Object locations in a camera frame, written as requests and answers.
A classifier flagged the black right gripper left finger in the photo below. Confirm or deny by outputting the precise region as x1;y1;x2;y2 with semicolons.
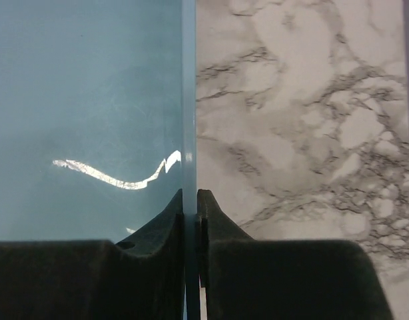
0;192;185;319

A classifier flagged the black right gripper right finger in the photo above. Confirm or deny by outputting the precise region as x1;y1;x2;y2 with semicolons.
197;189;393;319

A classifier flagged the light blue plastic basket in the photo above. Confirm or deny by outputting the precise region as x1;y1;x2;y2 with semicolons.
0;0;197;320

